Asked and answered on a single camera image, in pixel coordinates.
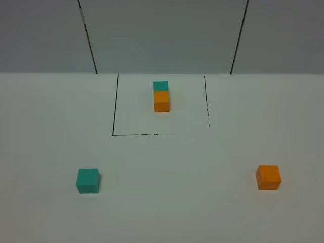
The teal template block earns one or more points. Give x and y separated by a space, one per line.
160 86

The orange template block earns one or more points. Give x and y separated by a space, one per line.
161 101

